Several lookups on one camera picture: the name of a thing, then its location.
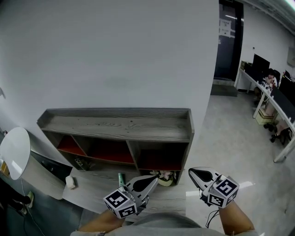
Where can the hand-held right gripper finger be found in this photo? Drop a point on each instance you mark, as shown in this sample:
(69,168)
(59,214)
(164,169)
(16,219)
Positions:
(198,182)
(212,171)

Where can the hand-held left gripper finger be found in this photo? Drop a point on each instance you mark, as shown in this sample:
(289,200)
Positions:
(147,190)
(140,182)

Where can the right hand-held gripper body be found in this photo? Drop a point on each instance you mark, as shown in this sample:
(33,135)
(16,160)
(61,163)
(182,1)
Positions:
(223,191)

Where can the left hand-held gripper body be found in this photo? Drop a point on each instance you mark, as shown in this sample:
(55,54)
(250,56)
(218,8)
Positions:
(119,204)

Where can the grey wooden shelf cabinet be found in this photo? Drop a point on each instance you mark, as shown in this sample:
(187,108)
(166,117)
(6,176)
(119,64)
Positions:
(115,125)

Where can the person's right forearm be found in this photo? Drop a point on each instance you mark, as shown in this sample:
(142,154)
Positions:
(232,219)

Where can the person's left forearm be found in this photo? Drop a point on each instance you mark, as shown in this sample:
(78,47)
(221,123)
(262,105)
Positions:
(101,221)

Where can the wooden counter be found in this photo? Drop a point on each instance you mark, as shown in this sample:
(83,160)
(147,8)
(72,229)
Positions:
(92,196)

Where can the white office desk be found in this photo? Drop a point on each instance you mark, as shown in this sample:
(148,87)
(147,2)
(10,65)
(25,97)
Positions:
(285,151)

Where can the small pale green container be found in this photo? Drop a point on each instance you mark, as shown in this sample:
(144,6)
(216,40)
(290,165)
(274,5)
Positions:
(121,179)

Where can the white flowers in pot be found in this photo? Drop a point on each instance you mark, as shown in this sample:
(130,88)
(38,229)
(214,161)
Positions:
(164,178)

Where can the person's grey shirt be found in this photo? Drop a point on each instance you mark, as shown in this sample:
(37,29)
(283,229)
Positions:
(161,224)

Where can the green glass bottle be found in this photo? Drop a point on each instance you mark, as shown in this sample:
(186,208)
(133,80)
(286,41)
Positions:
(80,162)

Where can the grey door mat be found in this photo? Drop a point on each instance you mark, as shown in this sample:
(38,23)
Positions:
(224,90)

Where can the black monitor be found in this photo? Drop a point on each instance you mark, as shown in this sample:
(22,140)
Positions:
(261,63)
(281,101)

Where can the black glass door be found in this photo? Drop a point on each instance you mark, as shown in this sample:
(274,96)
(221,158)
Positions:
(227,57)

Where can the white round table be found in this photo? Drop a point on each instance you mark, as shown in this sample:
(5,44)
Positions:
(16,152)

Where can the tan cardboard box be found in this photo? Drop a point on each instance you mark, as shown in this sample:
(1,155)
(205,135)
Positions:
(4,169)

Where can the white paper notice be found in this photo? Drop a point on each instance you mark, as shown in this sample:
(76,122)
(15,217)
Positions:
(227,27)

